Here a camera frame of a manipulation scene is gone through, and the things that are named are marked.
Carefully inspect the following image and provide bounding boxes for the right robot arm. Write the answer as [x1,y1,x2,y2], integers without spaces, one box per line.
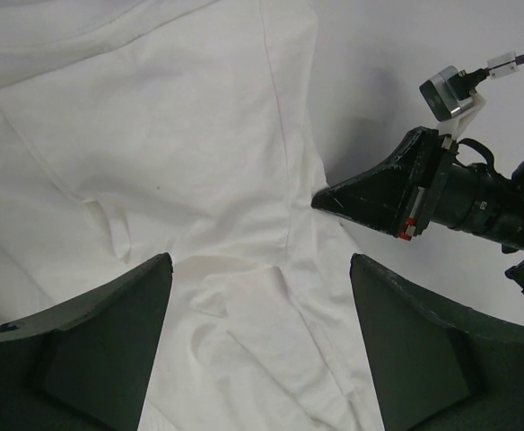
[311,127,524,294]

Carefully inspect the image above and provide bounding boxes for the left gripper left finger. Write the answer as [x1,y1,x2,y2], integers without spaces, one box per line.
[0,253,173,430]

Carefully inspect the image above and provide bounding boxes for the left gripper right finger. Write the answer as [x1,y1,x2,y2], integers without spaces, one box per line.
[350,254,524,430]

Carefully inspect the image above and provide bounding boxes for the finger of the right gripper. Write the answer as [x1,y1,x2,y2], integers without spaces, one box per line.
[311,127,441,237]

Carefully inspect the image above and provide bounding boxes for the white red-print t-shirt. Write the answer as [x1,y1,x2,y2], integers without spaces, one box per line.
[0,1,383,430]

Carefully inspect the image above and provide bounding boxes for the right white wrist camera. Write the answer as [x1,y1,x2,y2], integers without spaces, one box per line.
[419,66,489,140]

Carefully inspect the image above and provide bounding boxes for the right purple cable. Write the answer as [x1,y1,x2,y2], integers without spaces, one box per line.
[458,48,524,89]

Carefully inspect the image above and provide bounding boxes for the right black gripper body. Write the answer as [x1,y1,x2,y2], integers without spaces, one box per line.
[398,134,458,241]

